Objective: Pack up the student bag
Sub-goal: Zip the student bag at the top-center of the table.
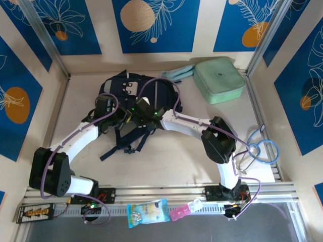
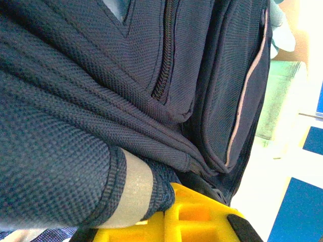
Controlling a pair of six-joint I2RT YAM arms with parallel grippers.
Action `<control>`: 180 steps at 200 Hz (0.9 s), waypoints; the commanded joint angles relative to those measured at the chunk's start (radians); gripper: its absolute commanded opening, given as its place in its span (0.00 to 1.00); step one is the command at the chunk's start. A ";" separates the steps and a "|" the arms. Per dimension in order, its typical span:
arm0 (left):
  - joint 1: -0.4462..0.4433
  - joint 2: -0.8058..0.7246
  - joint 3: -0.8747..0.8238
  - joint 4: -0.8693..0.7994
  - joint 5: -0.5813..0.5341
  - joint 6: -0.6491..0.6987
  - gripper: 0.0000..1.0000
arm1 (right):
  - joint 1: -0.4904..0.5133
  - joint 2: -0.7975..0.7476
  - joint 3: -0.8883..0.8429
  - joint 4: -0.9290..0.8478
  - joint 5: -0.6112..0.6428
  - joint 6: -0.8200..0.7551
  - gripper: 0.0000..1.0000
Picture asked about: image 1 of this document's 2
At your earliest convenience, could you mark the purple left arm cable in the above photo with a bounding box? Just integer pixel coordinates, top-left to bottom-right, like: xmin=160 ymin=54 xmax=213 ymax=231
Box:
xmin=40 ymin=92 xmax=121 ymax=225

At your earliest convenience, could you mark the blue snack packet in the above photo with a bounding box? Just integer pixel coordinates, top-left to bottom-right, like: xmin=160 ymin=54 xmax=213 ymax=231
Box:
xmin=127 ymin=198 xmax=171 ymax=229

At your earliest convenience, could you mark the slotted cable duct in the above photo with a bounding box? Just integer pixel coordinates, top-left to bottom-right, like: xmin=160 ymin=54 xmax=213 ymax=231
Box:
xmin=54 ymin=201 xmax=227 ymax=218

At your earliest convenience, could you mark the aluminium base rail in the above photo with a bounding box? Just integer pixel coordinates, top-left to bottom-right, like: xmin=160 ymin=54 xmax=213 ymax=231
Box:
xmin=22 ymin=183 xmax=298 ymax=205

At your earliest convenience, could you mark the black power distribution board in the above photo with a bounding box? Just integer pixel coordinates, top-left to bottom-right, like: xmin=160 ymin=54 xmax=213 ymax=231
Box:
xmin=15 ymin=203 xmax=56 ymax=224

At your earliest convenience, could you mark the black power wire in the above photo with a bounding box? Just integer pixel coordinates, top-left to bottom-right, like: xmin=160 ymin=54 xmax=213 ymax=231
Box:
xmin=54 ymin=199 xmax=72 ymax=218

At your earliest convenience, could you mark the aluminium side rail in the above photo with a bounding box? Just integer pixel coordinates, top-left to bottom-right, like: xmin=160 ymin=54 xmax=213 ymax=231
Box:
xmin=246 ymin=70 xmax=282 ymax=181
xmin=37 ymin=75 xmax=71 ymax=187

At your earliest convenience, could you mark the mint green zip case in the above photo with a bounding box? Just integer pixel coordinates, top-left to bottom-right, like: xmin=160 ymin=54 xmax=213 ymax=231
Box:
xmin=193 ymin=56 xmax=246 ymax=105

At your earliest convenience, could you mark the pink plastic clip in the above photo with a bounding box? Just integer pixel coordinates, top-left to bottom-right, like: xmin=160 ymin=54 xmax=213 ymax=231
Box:
xmin=169 ymin=203 xmax=191 ymax=222

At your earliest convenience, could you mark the aluminium frame post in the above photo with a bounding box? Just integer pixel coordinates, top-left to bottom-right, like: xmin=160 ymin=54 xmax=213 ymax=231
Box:
xmin=19 ymin=0 xmax=71 ymax=79
xmin=246 ymin=0 xmax=291 ymax=76

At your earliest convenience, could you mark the clear white packet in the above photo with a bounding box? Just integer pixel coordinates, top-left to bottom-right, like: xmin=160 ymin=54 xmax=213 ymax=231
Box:
xmin=188 ymin=198 xmax=204 ymax=212

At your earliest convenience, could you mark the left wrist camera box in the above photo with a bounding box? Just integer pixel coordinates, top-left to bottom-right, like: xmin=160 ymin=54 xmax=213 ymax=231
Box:
xmin=97 ymin=97 xmax=114 ymax=114

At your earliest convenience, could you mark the navy blue backpack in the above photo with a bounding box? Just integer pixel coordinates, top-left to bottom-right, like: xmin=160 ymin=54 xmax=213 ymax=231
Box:
xmin=97 ymin=70 xmax=184 ymax=162

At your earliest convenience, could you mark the blue stethoscope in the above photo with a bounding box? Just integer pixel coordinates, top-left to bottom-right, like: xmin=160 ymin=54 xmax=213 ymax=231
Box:
xmin=237 ymin=123 xmax=281 ymax=176

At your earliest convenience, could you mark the light blue pencil pouch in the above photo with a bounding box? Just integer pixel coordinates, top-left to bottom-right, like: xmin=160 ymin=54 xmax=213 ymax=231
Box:
xmin=161 ymin=64 xmax=196 ymax=83

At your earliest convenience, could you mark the small black controller board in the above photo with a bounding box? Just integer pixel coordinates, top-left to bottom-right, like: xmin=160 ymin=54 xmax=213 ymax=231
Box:
xmin=224 ymin=203 xmax=249 ymax=218
xmin=80 ymin=203 xmax=103 ymax=215

